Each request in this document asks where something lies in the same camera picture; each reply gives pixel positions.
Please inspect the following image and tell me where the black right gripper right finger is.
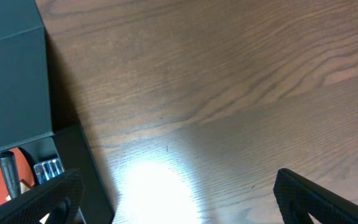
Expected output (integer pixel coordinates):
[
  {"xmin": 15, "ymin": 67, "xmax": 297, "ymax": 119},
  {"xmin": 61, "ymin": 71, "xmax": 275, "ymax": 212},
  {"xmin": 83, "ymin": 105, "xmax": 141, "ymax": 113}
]
[{"xmin": 273, "ymin": 168, "xmax": 358, "ymax": 223}]

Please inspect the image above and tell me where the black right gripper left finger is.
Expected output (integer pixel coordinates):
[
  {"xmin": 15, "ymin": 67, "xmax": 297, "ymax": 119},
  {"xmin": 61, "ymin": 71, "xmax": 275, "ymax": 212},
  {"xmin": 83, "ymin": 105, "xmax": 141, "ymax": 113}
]
[{"xmin": 0, "ymin": 169, "xmax": 83, "ymax": 224}]

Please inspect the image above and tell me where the small steel claw hammer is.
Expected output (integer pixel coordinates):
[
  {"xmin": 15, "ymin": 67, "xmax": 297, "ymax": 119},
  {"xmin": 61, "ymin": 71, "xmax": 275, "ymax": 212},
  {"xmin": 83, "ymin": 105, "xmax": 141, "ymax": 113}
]
[{"xmin": 0, "ymin": 151, "xmax": 21, "ymax": 199}]

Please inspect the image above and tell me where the black box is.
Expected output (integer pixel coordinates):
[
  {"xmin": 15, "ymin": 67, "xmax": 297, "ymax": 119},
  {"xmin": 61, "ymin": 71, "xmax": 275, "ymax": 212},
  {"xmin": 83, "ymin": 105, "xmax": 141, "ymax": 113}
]
[{"xmin": 0, "ymin": 0, "xmax": 114, "ymax": 223}]

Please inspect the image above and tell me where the blue drill bit case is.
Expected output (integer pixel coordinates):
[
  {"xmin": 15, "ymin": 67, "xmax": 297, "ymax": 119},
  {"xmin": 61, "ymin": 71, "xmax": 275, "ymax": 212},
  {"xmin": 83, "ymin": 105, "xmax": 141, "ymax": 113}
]
[{"xmin": 33, "ymin": 158, "xmax": 65, "ymax": 184}]

